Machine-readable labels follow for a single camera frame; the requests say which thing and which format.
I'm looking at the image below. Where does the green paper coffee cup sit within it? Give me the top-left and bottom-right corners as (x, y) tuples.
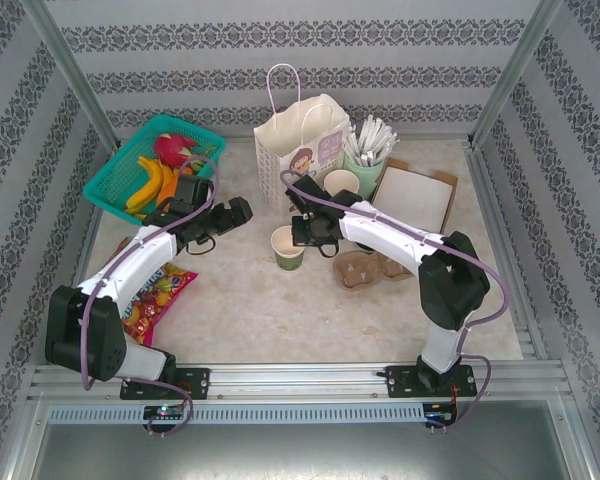
(271, 225), (309, 272)

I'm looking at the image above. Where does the brown pulp cup carrier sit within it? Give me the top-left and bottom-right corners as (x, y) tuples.
(332, 249), (415, 294)

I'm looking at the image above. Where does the white printed paper bag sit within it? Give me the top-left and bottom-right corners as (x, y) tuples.
(252, 63), (352, 216)

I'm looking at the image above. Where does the stack of green paper cups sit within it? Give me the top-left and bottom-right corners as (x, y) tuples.
(322, 168), (361, 201)

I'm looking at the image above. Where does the yellow banana bunch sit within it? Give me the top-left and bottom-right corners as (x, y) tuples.
(124, 155), (177, 222)

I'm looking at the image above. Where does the pink dragon fruit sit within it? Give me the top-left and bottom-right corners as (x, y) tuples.
(153, 132), (221, 169)

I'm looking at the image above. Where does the colourful fruit candy bag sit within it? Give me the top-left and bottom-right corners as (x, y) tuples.
(119, 264), (200, 346)

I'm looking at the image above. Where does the teal plastic basket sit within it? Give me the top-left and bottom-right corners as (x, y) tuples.
(82, 113), (227, 226)

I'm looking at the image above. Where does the bundle of white wrapped straws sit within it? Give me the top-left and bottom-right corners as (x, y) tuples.
(344, 113), (400, 166)

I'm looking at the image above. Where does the white napkin stack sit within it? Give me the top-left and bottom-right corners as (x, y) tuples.
(374, 167), (454, 231)

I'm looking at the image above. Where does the brown cardboard napkin box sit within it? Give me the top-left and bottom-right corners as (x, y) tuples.
(369, 157), (459, 236)

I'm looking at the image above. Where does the small controller board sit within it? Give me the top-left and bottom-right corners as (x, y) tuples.
(424, 407), (459, 426)
(143, 403), (186, 421)

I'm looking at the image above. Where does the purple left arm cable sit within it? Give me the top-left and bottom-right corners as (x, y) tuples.
(77, 154), (221, 436)

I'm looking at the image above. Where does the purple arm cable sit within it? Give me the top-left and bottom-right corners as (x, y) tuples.
(77, 154), (221, 436)
(279, 168), (510, 436)

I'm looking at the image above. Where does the aluminium mounting rail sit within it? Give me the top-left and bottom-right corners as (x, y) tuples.
(27, 362), (566, 401)

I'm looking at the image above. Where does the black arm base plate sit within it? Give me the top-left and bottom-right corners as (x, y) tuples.
(384, 364), (479, 400)
(119, 367), (211, 401)

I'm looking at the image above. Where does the aluminium side rail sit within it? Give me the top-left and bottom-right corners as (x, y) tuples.
(462, 139), (551, 362)

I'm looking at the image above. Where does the slotted grey cable duct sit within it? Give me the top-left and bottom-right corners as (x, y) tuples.
(47, 402), (426, 426)

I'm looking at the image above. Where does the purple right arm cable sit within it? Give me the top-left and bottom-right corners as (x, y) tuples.
(279, 168), (510, 436)

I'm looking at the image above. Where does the aluminium frame post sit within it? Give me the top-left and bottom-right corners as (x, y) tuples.
(19, 0), (122, 150)
(469, 0), (565, 147)

